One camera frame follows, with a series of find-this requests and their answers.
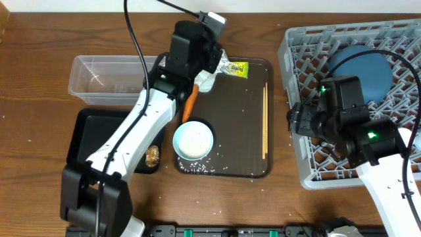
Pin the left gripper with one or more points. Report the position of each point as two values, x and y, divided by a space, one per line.
214 54

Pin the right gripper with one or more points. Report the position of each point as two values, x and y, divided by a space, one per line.
300 116

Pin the white tissue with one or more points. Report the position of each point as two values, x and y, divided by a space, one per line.
205 81

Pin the foil and yellow snack wrapper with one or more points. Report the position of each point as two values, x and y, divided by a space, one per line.
225 66

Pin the blue plate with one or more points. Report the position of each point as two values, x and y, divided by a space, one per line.
374 73

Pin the pink cup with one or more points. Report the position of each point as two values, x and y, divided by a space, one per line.
405 134

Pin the brown food scrap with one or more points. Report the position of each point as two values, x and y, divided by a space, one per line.
152 156

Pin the blue cup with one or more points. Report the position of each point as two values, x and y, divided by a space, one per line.
417 141

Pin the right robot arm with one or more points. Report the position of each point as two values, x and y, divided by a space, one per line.
374 148

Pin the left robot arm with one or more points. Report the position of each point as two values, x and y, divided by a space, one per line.
95 194

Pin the grey dishwasher rack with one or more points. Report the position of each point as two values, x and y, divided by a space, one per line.
304 55

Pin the wooden chopstick left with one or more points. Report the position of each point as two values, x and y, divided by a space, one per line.
263 123

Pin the wooden chopstick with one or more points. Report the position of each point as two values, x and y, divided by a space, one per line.
266 117
263 123

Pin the wooden chopstick right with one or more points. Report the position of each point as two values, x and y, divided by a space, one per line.
266 117

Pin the orange carrot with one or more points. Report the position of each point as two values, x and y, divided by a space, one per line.
190 103

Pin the brown serving tray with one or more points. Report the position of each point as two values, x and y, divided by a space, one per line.
233 111

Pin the light blue rice bowl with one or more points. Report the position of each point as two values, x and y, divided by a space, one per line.
192 140

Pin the clear plastic bin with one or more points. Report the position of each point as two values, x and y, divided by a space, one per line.
106 79

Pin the black plastic tray bin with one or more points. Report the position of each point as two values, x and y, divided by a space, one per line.
92 129

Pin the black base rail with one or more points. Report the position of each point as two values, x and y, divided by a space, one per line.
291 230

